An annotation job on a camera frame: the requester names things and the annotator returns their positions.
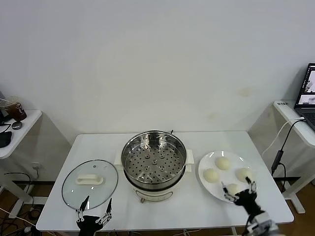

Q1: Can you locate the black soft object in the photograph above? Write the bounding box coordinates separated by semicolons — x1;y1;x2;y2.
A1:
0;131;12;148

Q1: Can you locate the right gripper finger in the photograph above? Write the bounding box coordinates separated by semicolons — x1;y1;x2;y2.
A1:
220;181;238;204
245;176;258;196

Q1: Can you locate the black cable with adapter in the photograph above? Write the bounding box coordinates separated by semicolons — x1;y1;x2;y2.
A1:
270;119;308;195

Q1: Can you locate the white cable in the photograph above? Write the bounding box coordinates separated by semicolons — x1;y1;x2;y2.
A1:
262;117;306;158

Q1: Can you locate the iced coffee plastic cup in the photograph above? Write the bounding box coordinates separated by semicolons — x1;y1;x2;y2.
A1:
4;95;27;121

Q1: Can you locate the open laptop with grey keyboard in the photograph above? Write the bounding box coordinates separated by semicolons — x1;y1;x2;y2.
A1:
294;62;315;131

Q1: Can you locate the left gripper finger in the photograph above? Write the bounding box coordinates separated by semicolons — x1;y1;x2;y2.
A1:
75;195;91;223
95;198;114;225

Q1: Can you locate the black floor cable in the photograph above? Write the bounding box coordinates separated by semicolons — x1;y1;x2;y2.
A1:
0;171;34;197

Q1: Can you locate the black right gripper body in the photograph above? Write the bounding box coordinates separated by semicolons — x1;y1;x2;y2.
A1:
233;189;265;218

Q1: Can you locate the glass lid with cream handle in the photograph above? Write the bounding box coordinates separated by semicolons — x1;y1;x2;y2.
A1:
61;159;119;211

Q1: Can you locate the stainless steel steamer basket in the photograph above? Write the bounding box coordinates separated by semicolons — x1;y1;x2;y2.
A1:
121;130;188;189

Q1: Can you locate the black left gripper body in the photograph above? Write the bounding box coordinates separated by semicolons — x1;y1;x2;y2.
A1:
76;215;104;236

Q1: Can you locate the white side table with label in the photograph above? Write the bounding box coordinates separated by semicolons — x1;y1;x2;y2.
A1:
273;99;315;214

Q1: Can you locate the white wall outlet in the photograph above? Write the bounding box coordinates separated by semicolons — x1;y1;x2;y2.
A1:
31;162;46;173

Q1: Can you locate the white steamed baozi bun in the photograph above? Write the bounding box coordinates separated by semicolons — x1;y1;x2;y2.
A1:
226;183;242;197
235;168;253;183
215;156;231;170
203;168;219;183

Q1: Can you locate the white round plate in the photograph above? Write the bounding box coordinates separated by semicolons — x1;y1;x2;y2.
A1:
198;150;259;204

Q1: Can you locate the cream electric cooker base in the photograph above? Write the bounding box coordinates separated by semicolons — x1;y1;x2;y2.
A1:
113;147;195;204

